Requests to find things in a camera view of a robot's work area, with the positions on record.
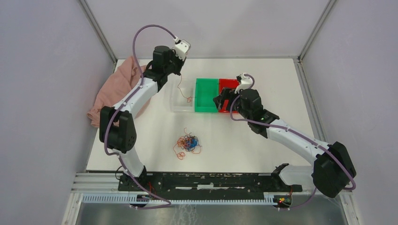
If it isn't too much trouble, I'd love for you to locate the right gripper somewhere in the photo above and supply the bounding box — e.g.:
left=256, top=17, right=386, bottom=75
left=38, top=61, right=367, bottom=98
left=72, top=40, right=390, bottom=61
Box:
left=213, top=86, right=252, bottom=121

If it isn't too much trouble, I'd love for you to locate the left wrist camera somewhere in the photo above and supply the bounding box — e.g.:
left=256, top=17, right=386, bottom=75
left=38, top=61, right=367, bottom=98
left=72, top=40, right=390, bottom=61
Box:
left=172, top=37, right=191, bottom=61

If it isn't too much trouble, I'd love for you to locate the green plastic bin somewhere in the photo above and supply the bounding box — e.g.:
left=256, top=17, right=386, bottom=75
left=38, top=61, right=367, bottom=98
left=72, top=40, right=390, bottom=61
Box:
left=194, top=78, right=219, bottom=113

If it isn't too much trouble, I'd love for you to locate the pink cloth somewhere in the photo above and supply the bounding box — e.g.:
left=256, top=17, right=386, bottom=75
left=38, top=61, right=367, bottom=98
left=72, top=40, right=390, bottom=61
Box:
left=87, top=56, right=146, bottom=128

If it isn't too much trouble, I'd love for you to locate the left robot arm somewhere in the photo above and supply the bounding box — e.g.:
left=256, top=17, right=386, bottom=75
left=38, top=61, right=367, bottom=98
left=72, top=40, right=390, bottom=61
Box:
left=99, top=41, right=191, bottom=191

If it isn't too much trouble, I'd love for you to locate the cable bundle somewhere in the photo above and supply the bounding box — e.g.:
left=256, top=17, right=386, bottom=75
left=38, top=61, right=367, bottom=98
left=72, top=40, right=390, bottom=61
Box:
left=173, top=127, right=203, bottom=161

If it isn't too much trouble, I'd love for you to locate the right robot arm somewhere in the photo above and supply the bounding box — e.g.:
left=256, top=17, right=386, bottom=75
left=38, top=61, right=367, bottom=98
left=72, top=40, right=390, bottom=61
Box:
left=213, top=88, right=357, bottom=198

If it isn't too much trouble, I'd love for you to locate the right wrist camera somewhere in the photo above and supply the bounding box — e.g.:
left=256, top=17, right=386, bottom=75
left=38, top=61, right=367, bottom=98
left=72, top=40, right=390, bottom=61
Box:
left=234, top=73, right=255, bottom=94

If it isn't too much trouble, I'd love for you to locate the clear plastic bin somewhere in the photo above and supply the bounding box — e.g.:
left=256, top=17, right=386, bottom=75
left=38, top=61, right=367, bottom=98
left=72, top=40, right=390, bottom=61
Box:
left=170, top=79, right=196, bottom=113

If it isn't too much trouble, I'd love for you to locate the orange cable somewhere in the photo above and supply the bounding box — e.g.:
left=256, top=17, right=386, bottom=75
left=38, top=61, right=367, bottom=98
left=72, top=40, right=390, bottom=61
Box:
left=177, top=74, right=193, bottom=104

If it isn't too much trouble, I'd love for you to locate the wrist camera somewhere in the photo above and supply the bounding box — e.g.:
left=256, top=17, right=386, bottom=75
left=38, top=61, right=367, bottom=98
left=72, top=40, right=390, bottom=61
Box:
left=234, top=73, right=255, bottom=94
left=172, top=37, right=191, bottom=61

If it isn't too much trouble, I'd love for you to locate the white cable duct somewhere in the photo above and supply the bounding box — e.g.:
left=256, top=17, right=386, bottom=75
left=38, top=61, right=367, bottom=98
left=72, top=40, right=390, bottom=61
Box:
left=81, top=193, right=293, bottom=206

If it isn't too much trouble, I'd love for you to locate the red plastic bin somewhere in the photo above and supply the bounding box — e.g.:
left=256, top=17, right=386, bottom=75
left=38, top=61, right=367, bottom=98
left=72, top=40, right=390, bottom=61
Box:
left=218, top=79, right=239, bottom=113

